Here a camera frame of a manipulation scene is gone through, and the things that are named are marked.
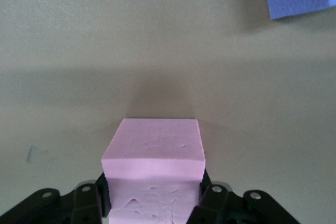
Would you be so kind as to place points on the pink foam cube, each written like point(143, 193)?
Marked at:
point(155, 145)

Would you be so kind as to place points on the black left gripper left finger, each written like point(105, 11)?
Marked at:
point(78, 205)

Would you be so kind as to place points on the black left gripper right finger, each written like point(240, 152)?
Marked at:
point(223, 205)

